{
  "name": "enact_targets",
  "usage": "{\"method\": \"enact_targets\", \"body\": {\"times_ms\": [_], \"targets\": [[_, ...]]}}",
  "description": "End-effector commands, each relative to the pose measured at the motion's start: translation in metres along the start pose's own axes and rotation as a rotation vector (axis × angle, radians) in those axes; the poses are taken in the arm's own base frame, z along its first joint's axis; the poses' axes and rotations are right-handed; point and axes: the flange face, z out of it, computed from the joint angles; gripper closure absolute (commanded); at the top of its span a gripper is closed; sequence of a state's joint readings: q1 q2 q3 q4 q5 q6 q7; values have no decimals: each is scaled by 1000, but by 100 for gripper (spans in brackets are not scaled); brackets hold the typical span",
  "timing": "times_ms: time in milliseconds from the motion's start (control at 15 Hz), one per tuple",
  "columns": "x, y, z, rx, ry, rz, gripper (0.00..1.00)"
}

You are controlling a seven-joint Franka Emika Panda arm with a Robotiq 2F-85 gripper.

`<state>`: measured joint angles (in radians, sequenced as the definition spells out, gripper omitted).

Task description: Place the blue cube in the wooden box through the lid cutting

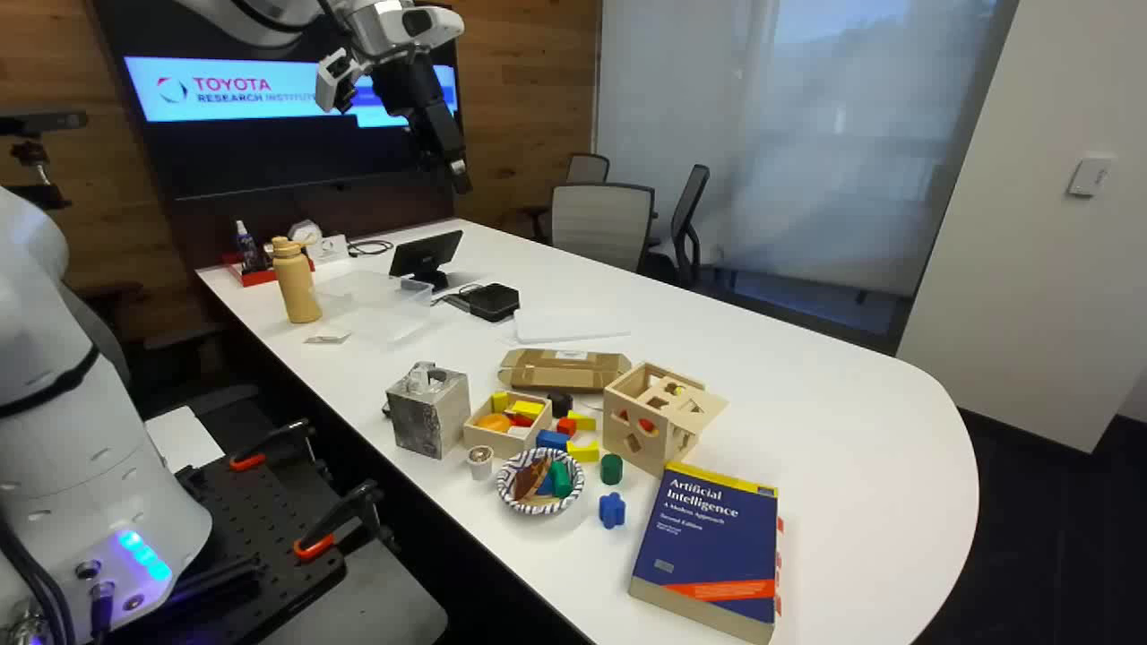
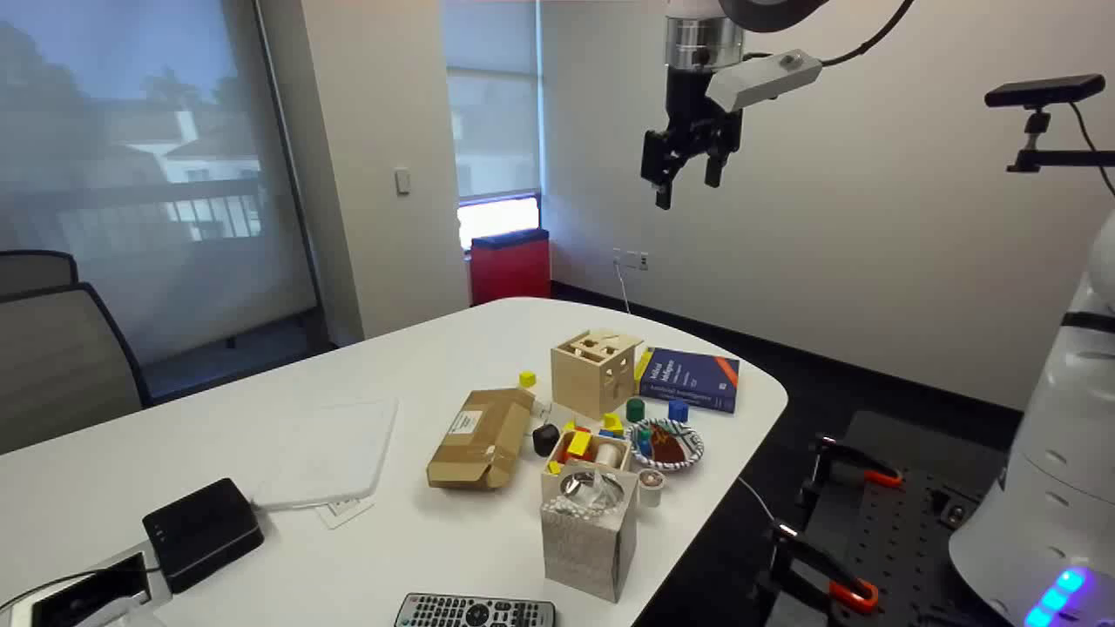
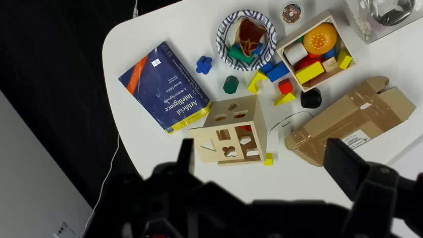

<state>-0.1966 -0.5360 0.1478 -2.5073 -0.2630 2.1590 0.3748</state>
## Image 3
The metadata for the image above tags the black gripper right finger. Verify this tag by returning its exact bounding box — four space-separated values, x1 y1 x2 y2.
324 138 369 201

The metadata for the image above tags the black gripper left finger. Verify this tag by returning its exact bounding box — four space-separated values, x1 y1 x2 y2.
177 139 195 173

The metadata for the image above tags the blue flower-shaped block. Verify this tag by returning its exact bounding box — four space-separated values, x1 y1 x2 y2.
196 56 213 74

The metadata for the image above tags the wooden shape sorter box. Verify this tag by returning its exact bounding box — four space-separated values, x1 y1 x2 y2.
189 95 267 165

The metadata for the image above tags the brown cardboard box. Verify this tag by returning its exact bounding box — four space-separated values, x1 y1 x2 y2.
284 77 417 167

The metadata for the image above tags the small yellow cube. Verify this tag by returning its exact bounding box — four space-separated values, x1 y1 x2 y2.
263 154 274 167

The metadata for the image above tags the red cube block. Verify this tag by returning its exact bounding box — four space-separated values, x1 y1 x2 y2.
278 78 294 94

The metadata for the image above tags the grey metal box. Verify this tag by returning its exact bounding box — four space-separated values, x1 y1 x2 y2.
343 0 423 44

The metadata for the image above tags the black round block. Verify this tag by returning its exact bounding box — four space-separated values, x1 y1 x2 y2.
300 89 323 109

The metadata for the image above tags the blue hardcover book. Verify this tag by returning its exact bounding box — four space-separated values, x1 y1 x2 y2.
119 41 212 134

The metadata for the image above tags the green cylinder block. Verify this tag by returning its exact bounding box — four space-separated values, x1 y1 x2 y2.
224 75 239 94

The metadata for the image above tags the yellow triangle block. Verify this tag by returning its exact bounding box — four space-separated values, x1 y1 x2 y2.
274 93 296 106

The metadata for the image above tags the yellow arch block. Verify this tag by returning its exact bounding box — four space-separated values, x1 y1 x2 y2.
247 72 267 94

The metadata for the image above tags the wooden tray of blocks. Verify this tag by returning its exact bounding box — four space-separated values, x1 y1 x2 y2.
276 11 354 93

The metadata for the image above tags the blue rectangular block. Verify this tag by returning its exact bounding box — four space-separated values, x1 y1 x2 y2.
261 62 290 82

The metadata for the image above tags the blue patterned paper plate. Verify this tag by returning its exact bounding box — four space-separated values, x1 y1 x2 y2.
216 9 276 72

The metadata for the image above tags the sprinkled donut toy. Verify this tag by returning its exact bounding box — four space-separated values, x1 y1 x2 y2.
282 4 302 24

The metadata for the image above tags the white cable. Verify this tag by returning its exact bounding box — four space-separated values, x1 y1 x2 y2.
81 0 140 234

